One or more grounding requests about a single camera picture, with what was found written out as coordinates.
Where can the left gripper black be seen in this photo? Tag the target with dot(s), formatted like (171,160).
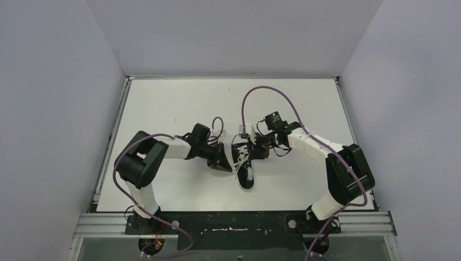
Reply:
(219,156)

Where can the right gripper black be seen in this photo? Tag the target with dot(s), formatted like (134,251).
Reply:
(256,151)

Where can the black white canvas sneaker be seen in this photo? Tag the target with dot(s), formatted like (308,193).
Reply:
(242,185)

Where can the white shoelace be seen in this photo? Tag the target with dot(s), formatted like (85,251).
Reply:
(242,164)

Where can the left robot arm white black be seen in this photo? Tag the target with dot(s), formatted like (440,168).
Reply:
(139,162)

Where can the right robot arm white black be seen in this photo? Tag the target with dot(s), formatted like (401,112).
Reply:
(347,170)

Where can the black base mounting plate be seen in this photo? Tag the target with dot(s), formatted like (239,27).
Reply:
(198,231)

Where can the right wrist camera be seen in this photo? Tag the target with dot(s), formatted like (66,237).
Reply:
(248,132)

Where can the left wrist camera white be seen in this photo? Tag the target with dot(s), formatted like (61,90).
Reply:
(217,133)

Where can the aluminium frame rail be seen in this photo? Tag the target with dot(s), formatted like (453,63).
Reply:
(352,224)

